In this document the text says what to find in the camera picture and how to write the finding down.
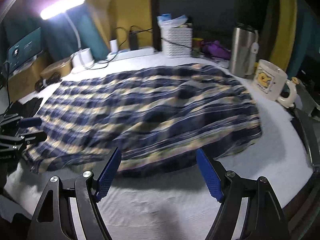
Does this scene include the stainless steel tumbler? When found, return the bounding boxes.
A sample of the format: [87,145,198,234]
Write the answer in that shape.
[228,23,259,78]

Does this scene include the white charger plug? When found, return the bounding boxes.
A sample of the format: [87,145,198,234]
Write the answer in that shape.
[110,39,119,53]

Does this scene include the teal curtain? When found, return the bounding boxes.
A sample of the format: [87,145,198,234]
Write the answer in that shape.
[1,4,109,62]
[286,0,319,78]

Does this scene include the black power adapter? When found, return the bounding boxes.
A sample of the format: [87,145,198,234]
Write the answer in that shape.
[129,31,139,50]

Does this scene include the coiled black cable bundle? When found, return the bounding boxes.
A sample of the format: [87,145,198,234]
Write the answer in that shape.
[34,73,62,93]

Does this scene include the white plastic basket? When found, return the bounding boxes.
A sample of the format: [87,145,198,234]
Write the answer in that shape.
[161,28,193,58]

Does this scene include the white power strip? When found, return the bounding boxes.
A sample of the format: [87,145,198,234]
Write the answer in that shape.
[107,46,155,61]

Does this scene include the teal curtain right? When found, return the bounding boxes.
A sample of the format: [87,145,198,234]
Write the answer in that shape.
[286,0,319,78]

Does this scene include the blue yellow plaid pants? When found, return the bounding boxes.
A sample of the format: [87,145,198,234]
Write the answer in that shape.
[22,63,263,177]

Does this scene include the white desk lamp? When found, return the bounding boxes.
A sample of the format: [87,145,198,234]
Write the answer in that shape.
[40,0,88,69]

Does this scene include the white tablecloth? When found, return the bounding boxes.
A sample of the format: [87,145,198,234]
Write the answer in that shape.
[3,54,315,240]

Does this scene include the brown oval lidded container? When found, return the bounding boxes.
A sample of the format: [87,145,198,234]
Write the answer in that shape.
[40,57,72,79]

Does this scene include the yellow curtain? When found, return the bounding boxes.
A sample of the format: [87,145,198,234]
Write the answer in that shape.
[86,0,151,47]
[270,0,298,71]

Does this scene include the yellow curtain left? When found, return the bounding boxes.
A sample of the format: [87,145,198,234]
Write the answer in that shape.
[86,0,151,47]

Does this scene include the purple cloth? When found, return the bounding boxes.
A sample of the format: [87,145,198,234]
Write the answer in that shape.
[202,41,231,60]

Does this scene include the tablet with teal screen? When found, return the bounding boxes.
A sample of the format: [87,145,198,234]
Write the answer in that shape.
[7,28,43,74]

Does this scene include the teal curtain left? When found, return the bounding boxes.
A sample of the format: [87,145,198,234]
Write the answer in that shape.
[1,4,109,62]

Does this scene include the black folded garment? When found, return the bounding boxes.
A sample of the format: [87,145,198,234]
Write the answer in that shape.
[7,98,43,118]

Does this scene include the white cartoon mug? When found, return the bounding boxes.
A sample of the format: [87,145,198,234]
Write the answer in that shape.
[253,60,299,108]

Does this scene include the cardboard box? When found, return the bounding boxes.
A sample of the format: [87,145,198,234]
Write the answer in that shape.
[7,52,52,102]

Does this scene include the yellow curtain right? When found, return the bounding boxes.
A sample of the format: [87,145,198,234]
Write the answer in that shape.
[270,0,298,71]

